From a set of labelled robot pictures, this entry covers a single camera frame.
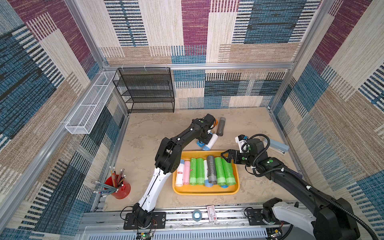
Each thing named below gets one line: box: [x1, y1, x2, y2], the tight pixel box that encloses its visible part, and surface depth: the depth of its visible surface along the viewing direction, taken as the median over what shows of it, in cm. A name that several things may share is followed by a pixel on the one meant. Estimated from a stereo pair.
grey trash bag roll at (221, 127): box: [216, 117, 226, 137], surface depth 110 cm
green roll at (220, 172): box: [214, 156, 226, 186], surface depth 83 cm
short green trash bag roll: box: [196, 157, 205, 186], surface depth 87 cm
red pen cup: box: [90, 166, 132, 200], surface depth 78 cm
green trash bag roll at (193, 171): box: [189, 157, 197, 186], surface depth 87 cm
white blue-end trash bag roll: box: [202, 133, 219, 151], surface depth 99 cm
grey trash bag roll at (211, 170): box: [207, 155, 217, 185], surface depth 84 cm
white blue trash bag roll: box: [175, 159, 185, 187], surface depth 86 cm
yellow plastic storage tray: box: [172, 150, 240, 196], surface depth 84 cm
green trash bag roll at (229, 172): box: [221, 158, 237, 186], surface depth 82 cm
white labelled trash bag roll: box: [204, 159, 214, 188], surface depth 84 cm
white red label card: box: [206, 205, 218, 222], surface depth 76 cm
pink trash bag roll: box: [183, 160, 191, 185], surface depth 87 cm
